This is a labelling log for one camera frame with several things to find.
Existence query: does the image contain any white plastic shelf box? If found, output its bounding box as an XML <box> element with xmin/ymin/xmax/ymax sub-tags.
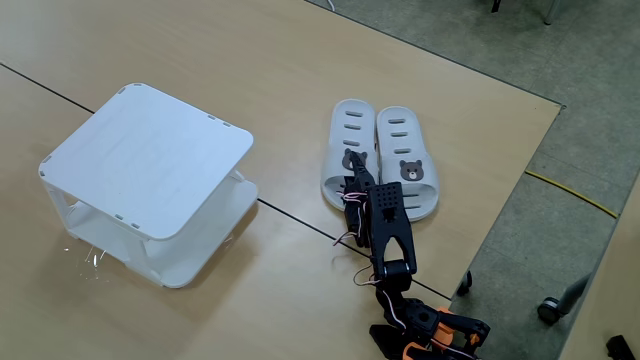
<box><xmin>38</xmin><ymin>82</ymin><xmax>260</xmax><ymax>290</ymax></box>

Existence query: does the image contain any black table caster wheel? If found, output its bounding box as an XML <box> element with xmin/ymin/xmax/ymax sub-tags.
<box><xmin>456</xmin><ymin>270</ymin><xmax>474</xmax><ymax>296</ymax></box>

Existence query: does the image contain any black object on floor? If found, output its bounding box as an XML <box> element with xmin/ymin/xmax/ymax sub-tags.
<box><xmin>605</xmin><ymin>334</ymin><xmax>637</xmax><ymax>360</ymax></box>

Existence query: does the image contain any white bear slipper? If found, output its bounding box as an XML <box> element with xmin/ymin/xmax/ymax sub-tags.
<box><xmin>376</xmin><ymin>105</ymin><xmax>441</xmax><ymax>223</ymax></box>
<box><xmin>320</xmin><ymin>98</ymin><xmax>381</xmax><ymax>211</ymax></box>

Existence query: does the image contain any grey metal chair leg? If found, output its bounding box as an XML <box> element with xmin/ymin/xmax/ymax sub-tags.
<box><xmin>543</xmin><ymin>0</ymin><xmax>564</xmax><ymax>26</ymax></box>

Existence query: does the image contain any yellow floor cable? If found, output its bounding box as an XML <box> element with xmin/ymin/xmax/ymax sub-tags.
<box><xmin>523</xmin><ymin>169</ymin><xmax>620</xmax><ymax>220</ymax></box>

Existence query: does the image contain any chair caster wheel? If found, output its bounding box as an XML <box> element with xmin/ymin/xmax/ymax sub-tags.
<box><xmin>537</xmin><ymin>296</ymin><xmax>564</xmax><ymax>326</ymax></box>

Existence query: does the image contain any grey chair base leg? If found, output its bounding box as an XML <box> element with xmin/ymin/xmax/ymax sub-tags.
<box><xmin>557</xmin><ymin>272</ymin><xmax>594</xmax><ymax>314</ymax></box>

